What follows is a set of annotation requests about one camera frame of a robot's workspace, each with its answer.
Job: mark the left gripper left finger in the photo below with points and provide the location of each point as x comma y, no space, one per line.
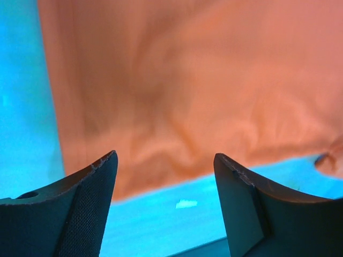
65,218

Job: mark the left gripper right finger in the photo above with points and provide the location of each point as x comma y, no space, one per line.
265,218

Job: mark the orange t shirt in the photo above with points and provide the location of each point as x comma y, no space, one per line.
168,84

